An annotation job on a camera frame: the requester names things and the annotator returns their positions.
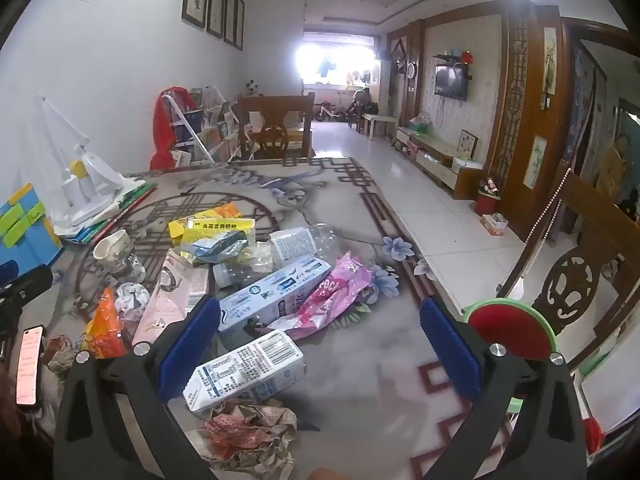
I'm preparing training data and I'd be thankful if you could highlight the wall-mounted television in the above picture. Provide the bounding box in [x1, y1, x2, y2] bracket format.
[434, 64, 469, 102]

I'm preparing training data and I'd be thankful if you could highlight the blue foil packet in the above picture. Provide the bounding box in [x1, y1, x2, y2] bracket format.
[180, 237, 248, 265]

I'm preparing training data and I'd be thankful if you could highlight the pink snack packet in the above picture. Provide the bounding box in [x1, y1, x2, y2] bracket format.
[270, 251, 373, 342]

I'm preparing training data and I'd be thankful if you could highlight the white child bicycle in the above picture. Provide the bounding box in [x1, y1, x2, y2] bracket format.
[314, 100, 351, 123]

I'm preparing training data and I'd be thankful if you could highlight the white bead strand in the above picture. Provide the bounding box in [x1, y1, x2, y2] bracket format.
[522, 165, 572, 281]

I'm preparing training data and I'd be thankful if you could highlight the small framed picture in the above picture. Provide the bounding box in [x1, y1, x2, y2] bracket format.
[459, 129, 479, 160]

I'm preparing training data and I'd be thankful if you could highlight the tall scroll painting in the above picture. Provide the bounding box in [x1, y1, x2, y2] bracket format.
[542, 26, 558, 96]

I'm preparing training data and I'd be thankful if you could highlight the yellow medicine box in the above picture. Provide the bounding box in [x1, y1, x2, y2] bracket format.
[181, 218, 257, 261]

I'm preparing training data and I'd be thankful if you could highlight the blue green building block toy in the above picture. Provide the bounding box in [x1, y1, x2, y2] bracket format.
[0, 183, 63, 273]

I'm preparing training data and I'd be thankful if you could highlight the large clear plastic bottle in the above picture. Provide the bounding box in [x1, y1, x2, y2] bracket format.
[257, 223, 341, 268]

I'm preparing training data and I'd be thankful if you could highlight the low television cabinet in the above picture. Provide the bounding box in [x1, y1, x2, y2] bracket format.
[395, 125, 486, 200]

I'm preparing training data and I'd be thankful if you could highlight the carved wooden chair with beads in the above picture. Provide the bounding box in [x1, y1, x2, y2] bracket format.
[497, 160, 640, 376]

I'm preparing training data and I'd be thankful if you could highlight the green scroll painting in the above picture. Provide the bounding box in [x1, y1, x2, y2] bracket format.
[522, 135, 547, 190]

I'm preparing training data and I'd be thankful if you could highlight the stack of thin books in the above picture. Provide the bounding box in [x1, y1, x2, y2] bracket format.
[65, 180, 158, 246]

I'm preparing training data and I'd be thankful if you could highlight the red bucket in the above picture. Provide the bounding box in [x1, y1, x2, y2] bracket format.
[474, 177, 502, 216]

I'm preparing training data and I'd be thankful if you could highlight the white low table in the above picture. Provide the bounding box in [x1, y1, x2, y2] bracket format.
[362, 112, 398, 141]

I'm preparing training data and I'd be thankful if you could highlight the patterned paper cup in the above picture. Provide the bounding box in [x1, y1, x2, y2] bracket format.
[93, 229, 146, 283]

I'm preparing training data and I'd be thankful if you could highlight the red plastic bag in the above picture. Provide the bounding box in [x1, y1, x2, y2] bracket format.
[582, 417, 606, 456]

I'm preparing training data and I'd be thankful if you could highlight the orange snack bag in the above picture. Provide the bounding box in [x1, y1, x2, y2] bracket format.
[80, 287, 126, 359]

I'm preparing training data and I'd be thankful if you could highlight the orange yellow box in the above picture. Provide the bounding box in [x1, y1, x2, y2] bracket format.
[167, 203, 236, 248]

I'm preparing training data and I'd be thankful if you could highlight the smartphone with pink screen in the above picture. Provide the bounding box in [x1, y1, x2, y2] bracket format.
[15, 325, 46, 408]

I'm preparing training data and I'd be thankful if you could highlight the white book rack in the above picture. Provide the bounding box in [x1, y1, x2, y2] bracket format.
[170, 85, 241, 163]

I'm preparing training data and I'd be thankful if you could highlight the blue white toothpaste box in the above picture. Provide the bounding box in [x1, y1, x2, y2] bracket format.
[218, 255, 332, 333]

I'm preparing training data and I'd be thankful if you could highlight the pink paper carton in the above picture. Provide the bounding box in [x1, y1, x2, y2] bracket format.
[132, 249, 210, 346]

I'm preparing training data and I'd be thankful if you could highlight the tissue box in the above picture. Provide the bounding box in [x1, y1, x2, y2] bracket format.
[480, 212, 509, 236]

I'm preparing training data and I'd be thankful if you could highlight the red patterned paper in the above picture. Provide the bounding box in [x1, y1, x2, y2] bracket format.
[200, 400, 298, 476]

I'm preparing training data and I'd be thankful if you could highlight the red green-rimmed trash bin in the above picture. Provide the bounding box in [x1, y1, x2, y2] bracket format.
[462, 298, 557, 361]

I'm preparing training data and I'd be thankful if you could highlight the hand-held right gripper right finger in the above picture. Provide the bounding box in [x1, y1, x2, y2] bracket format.
[419, 297, 588, 480]

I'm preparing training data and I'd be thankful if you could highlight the brown wrapper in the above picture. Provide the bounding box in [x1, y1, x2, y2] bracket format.
[42, 335, 81, 381]

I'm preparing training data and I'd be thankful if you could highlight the dark wooden dining chair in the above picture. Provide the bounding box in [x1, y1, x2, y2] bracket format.
[236, 92, 316, 163]

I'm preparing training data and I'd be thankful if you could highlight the red cloth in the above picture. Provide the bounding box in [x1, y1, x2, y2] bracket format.
[149, 86, 193, 171]

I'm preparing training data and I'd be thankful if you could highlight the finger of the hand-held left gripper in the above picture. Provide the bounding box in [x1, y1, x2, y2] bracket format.
[0, 264, 54, 306]

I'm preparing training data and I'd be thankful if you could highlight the small clear plastic bottle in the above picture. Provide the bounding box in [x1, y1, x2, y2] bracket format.
[212, 257, 276, 289]

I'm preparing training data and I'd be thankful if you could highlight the small wall shelf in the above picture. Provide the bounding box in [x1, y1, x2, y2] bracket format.
[432, 49, 474, 68]

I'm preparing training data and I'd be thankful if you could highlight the white milk carton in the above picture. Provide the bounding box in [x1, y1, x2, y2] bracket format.
[182, 329, 306, 413]

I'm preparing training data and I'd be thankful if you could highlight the clear plastic wrap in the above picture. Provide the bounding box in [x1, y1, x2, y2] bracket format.
[114, 282, 151, 323]

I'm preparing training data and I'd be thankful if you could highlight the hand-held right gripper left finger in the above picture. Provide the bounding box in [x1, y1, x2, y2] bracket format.
[52, 296, 223, 480]

